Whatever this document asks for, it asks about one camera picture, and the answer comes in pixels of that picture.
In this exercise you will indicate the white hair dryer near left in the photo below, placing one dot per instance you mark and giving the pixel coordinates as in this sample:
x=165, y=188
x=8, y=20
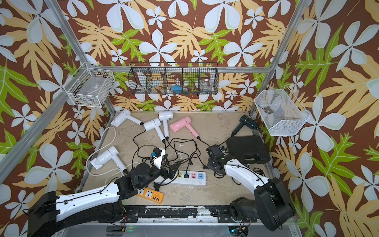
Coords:
x=111, y=154

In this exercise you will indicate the white mesh basket right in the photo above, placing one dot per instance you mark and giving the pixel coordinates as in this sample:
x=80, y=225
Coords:
x=289, y=114

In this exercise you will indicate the white multicolour power strip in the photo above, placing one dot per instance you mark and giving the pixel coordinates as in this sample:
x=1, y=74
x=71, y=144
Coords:
x=193, y=178

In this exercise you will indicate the black wire basket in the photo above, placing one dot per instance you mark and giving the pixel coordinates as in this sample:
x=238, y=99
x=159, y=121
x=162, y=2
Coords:
x=193, y=77

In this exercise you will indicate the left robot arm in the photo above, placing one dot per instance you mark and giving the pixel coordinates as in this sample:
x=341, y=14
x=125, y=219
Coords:
x=52, y=213

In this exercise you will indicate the blue object in basket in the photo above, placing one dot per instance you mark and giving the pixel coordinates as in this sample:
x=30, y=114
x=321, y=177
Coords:
x=177, y=89

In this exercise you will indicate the white hair dryer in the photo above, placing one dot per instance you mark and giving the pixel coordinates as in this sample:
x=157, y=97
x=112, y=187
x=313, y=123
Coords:
x=111, y=154
x=155, y=124
x=124, y=115
x=164, y=117

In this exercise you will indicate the orange power strip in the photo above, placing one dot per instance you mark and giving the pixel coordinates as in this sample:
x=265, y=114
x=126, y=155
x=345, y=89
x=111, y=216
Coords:
x=150, y=194

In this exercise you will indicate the metal clip in basket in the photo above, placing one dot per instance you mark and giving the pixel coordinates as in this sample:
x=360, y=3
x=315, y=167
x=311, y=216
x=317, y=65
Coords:
x=268, y=110

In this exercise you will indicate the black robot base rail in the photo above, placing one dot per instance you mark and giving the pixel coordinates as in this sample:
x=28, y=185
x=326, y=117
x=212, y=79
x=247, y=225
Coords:
x=192, y=213

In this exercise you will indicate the pink hair dryer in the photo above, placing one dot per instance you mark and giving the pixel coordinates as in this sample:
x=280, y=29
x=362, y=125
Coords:
x=185, y=122

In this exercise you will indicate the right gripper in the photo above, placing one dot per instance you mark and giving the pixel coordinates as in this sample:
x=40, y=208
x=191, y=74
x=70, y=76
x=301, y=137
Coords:
x=208, y=165

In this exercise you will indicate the black hair dryer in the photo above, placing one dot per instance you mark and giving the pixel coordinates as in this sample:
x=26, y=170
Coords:
x=245, y=121

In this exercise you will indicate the black plug on orange strip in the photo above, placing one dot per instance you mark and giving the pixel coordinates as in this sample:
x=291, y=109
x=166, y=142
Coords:
x=156, y=186

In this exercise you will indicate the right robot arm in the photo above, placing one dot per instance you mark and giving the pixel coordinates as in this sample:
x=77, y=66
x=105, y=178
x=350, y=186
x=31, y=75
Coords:
x=271, y=204

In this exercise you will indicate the white wire basket left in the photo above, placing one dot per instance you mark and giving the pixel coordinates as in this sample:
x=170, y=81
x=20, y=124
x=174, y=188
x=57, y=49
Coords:
x=89, y=86

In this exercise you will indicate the white hair dryer far left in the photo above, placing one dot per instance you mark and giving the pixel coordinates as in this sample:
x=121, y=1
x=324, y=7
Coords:
x=124, y=115

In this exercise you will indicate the black plastic tool case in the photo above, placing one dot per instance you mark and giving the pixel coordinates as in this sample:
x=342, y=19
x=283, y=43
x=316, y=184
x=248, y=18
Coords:
x=248, y=149

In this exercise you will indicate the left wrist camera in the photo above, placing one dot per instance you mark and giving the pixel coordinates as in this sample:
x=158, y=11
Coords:
x=157, y=157

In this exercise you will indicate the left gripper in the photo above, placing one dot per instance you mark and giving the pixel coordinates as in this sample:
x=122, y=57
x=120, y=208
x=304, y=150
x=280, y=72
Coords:
x=170, y=173

